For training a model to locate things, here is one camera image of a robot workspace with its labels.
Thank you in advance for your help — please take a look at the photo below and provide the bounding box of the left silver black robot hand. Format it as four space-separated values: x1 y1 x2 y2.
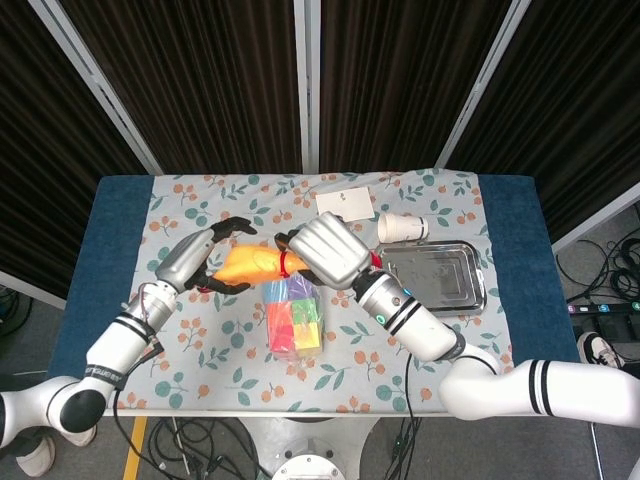
153 216 259 296

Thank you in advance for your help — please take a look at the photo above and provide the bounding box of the blue table cover cloth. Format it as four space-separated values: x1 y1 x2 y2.
47 173 594 412

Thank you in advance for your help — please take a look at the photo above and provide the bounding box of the floral printed tablecloth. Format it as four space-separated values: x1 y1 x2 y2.
108 167 526 414

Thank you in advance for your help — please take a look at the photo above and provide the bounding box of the dark folding screen panel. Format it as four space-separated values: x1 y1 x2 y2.
439 0 640 254
0 0 151 311
27 0 309 175
305 0 531 174

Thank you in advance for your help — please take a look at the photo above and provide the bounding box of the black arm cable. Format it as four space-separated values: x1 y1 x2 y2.
110 387 151 480
403 353 419 424

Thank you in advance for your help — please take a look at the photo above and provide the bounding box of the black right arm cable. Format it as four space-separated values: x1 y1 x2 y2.
403 353 419 424

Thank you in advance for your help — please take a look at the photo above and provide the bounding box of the black floor cable bundle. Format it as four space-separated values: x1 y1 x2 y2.
554 234 640 304

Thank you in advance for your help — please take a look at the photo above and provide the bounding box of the white shoe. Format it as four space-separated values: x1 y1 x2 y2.
16 434 57 479

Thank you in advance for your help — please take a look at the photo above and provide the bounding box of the yellow rubber chicken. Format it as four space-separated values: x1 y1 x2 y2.
197 243 384 292

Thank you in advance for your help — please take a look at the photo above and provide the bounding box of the stainless steel rectangular tray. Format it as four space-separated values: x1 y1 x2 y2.
373 239 489 318

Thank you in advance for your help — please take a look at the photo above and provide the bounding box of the white paper card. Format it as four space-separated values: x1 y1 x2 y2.
315 187 376 223

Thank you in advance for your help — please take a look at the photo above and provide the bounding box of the bag of colourful foam blocks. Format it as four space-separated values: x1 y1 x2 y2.
262 277 327 382

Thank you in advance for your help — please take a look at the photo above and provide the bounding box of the round grey robot base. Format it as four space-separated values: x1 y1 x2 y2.
272 451 349 480

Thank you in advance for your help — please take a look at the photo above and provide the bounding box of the yellow floor tape strip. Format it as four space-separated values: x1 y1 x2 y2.
122 417 149 480

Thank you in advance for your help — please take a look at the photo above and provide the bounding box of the black cable tangle under table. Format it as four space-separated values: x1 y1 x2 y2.
147 417 274 480

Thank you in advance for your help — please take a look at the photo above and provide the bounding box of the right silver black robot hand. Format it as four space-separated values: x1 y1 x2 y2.
273 211 384 291

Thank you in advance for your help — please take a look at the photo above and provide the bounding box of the chrome metal leg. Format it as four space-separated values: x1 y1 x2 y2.
588 423 603 480

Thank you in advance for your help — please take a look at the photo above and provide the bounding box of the white table pedestal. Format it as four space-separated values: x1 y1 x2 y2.
238 417 382 480

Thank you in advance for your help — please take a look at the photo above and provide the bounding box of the white paper cup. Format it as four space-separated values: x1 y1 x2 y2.
377 212 430 245

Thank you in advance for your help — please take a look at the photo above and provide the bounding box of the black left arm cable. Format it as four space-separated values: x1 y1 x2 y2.
110 387 151 480

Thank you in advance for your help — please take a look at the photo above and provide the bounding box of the black and white sneaker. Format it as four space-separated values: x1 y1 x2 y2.
576 331 627 372

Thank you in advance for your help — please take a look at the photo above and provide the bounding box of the black power strip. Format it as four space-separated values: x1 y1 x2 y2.
566 300 640 317

